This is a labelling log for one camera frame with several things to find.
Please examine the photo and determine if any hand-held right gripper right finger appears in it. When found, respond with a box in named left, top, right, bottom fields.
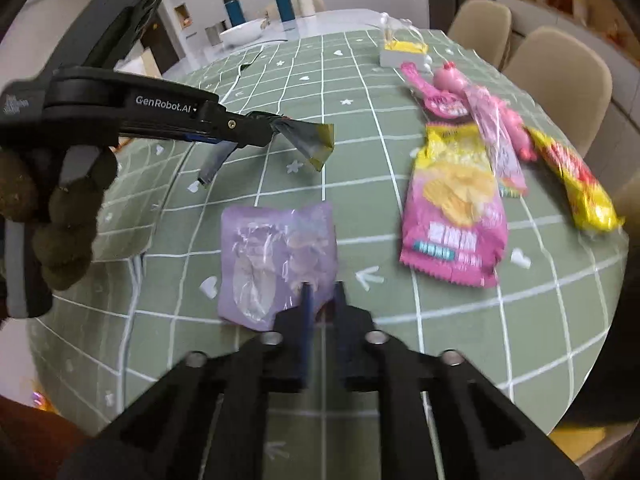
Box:
left=330, top=281, right=586, bottom=480

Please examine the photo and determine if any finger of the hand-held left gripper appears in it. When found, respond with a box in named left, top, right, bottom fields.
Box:
left=195, top=104, right=276, bottom=134
left=119, top=133, right=274, bottom=149

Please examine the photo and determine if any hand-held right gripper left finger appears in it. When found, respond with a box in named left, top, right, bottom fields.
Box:
left=57, top=282, right=317, bottom=480

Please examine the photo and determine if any silver yellow wrapper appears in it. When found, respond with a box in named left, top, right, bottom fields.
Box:
left=197, top=110, right=335, bottom=186

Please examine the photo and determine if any purple clear packet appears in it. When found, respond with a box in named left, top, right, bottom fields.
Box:
left=218, top=201, right=336, bottom=332

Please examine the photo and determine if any pink chip bag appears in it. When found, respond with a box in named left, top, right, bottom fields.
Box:
left=399, top=124, right=508, bottom=288

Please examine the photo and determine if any pink paddle-shaped packet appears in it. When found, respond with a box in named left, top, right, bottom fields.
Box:
left=401, top=61, right=471, bottom=122

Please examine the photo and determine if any pink clear wrapper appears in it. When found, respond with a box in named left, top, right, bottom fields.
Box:
left=465, top=84, right=528, bottom=197

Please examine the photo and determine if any yellow wafer packet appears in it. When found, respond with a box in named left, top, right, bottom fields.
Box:
left=527, top=127, right=622, bottom=233

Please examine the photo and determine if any person's left hand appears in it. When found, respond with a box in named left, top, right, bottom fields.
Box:
left=0, top=147, right=119, bottom=292

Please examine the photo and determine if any white bowl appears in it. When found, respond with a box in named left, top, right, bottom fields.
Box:
left=220, top=19, right=266, bottom=48

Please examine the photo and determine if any green checked tablecloth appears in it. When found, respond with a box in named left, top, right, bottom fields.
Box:
left=27, top=27, right=631, bottom=480

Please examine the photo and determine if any white yellow toy box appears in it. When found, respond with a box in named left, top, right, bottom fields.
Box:
left=379, top=12, right=433, bottom=68

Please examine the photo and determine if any pink caterpillar toy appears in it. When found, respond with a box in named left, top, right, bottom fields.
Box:
left=432, top=61, right=538, bottom=162

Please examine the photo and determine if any beige dining chair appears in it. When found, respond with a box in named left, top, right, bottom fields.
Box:
left=447, top=0, right=513, bottom=68
left=502, top=27, right=613, bottom=156
left=614, top=175, right=640, bottom=241

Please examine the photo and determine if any mustard seat cushion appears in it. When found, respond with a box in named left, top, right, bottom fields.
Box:
left=552, top=417, right=621, bottom=466

